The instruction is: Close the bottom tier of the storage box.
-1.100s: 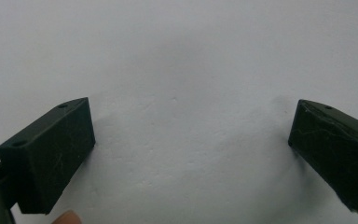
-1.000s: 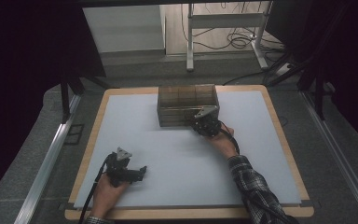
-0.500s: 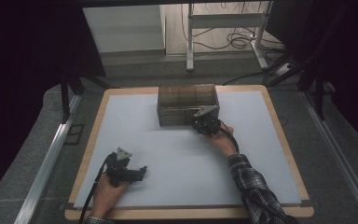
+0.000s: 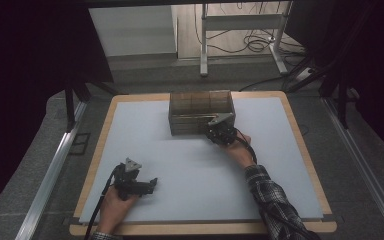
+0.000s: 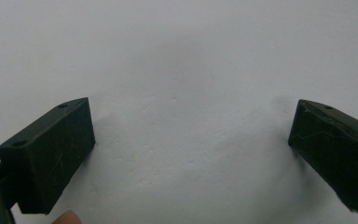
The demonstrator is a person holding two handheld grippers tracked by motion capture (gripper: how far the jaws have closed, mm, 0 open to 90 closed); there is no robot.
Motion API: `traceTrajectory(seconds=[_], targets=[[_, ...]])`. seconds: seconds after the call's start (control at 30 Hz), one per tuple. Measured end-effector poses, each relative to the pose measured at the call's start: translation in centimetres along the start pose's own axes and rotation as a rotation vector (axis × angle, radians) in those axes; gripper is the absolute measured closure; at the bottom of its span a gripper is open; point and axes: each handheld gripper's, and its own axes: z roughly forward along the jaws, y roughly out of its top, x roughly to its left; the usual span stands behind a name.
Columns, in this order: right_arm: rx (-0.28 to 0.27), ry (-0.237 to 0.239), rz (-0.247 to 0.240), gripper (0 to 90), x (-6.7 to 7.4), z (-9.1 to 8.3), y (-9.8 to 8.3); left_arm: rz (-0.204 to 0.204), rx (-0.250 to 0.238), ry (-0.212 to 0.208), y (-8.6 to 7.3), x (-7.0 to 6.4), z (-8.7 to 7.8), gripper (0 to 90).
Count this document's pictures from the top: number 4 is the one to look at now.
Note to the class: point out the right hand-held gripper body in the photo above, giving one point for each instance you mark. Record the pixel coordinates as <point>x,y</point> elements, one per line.
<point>221,133</point>

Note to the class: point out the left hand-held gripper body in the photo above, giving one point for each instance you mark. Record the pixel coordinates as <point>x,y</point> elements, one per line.
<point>131,186</point>

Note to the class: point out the brown transparent drawer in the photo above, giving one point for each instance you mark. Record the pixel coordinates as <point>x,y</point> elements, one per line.
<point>188,131</point>

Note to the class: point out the brown transparent drawer box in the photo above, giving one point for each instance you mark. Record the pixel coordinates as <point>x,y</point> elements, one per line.
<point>193,106</point>

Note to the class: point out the person's right hand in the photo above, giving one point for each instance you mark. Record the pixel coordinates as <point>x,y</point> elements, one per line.
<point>241,151</point>

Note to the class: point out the person's left hand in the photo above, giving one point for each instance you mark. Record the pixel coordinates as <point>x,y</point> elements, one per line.
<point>113,210</point>

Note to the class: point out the white table mat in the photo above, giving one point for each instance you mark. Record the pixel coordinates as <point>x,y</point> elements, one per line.
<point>180,186</point>

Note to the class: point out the black floor grid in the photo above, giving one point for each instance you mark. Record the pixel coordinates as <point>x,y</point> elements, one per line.
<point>80,144</point>

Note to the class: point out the wooden-edged table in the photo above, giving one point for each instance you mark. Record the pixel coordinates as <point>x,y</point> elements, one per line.
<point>186,229</point>

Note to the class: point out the black metal stand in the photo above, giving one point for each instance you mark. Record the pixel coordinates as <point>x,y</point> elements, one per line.
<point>341,100</point>
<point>70,106</point>

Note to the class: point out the white power strip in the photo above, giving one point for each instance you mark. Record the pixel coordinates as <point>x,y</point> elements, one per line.
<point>304,74</point>

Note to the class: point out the white board panel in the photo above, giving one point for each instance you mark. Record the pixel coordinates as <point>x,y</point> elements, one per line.
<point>133,30</point>

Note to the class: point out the dark curtain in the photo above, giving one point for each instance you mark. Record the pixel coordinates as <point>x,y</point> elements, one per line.
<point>20,66</point>
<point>373,50</point>

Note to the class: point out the aluminium rail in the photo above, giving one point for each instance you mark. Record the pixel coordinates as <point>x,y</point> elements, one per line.
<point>363,166</point>
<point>46,186</point>

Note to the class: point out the white metal desk frame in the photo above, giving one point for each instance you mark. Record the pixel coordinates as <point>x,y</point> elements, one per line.
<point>243,21</point>

